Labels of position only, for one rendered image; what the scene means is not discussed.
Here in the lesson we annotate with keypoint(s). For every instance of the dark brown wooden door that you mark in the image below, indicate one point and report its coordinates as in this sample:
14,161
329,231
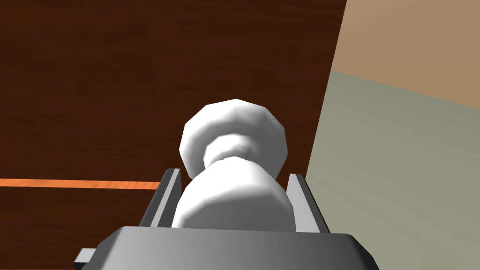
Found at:
112,93

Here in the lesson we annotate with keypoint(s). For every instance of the white door knob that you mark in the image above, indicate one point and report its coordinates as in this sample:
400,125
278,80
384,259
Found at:
232,165

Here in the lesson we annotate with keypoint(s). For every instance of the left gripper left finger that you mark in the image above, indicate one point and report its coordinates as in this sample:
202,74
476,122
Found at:
165,202

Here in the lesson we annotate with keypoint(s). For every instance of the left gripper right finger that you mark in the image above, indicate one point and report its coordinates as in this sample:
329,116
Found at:
305,208

